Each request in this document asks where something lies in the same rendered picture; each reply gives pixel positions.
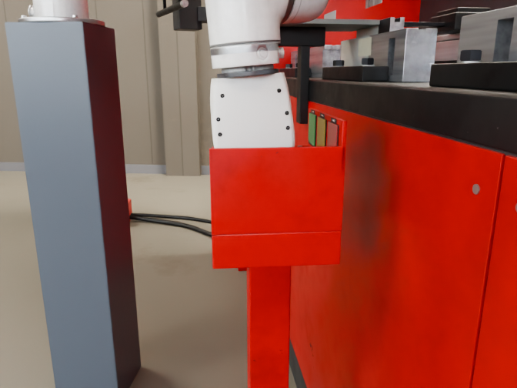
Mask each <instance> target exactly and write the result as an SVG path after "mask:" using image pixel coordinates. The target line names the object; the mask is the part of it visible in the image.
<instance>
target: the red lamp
mask: <svg viewBox="0 0 517 388"><path fill-rule="evenodd" d="M337 138H338V126H337V125H336V124H334V123H332V122H328V139H327V146H337Z"/></svg>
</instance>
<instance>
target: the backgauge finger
mask: <svg viewBox="0 0 517 388"><path fill-rule="evenodd" d="M488 11H490V8H465V7H458V8H452V9H449V10H445V11H442V12H437V17H434V18H430V22H405V23H404V27H429V28H437V29H438V32H437V34H455V33H460V29H461V22H462V17H463V16H467V15H474V14H477V13H481V12H488Z"/></svg>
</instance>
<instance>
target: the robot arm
mask: <svg viewBox="0 0 517 388"><path fill-rule="evenodd" d="M32 1H33V5H30V6H29V7H28V15H29V16H30V17H27V16H26V15H21V18H19V19H18V22H87V23H91V24H94V25H100V26H104V27H105V22H103V21H100V20H95V19H90V18H89V13H88V0H32ZM328 2H329V0H205V7H206V15H207V23H208V36H209V44H210V51H211V58H212V69H222V73H220V74H217V78H214V79H212V80H211V92H210V106H211V120H212V138H213V144H214V148H261V147H295V129H294V122H293V116H292V106H291V100H290V95H289V88H288V84H287V81H286V77H285V73H284V72H279V69H274V65H273V64H276V63H279V59H283V58H284V49H283V47H279V46H278V44H280V43H281V37H280V24H295V23H304V22H310V21H312V20H314V19H316V18H318V17H319V16H320V15H321V14H322V13H323V12H324V10H325V8H326V6H327V4H328Z"/></svg>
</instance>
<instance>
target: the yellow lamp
mask: <svg viewBox="0 0 517 388"><path fill-rule="evenodd" d="M317 146H325V119H322V118H320V117H318V125H317Z"/></svg>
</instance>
